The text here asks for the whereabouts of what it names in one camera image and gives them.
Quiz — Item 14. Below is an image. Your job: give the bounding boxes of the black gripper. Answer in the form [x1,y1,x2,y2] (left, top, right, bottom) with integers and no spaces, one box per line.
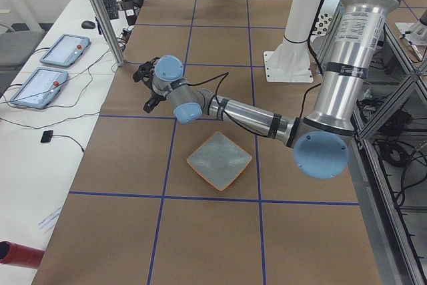
[133,58,166,113]

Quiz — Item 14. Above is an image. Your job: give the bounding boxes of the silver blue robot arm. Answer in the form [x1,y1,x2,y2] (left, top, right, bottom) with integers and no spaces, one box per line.
[133,0,401,179]

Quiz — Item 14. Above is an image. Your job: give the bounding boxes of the grey square plate orange rim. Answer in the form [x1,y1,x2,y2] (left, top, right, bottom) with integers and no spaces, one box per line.
[186,131,252,191]

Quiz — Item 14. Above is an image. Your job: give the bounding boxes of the black keyboard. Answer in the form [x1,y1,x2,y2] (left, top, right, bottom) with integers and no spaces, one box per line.
[102,0,119,20]

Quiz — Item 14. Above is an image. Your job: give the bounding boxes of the far teach pendant tablet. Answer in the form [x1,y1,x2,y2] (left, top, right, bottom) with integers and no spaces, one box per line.
[39,34,91,67]

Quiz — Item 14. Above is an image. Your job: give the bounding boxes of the teach pendant tablet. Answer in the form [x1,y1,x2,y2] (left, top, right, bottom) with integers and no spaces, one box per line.
[9,67,69,109]
[39,34,91,67]

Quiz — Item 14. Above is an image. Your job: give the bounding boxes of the black computer mouse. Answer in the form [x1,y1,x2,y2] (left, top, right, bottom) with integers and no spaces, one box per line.
[81,20,96,29]

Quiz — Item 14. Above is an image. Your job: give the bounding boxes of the small black box device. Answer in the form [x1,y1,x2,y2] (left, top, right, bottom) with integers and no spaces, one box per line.
[40,130,53,144]

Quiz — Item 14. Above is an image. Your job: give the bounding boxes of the near teach pendant tablet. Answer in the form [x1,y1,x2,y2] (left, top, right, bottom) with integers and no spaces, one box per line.
[9,67,69,109]

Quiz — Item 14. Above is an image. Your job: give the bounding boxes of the red cylinder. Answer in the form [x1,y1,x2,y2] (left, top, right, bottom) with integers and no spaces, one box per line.
[1,241,45,269]

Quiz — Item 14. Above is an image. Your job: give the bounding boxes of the aluminium frame post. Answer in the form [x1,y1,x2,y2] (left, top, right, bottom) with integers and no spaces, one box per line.
[89,0,124,67]

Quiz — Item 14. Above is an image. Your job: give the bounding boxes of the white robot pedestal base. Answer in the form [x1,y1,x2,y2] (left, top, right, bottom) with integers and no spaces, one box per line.
[264,0,322,83]

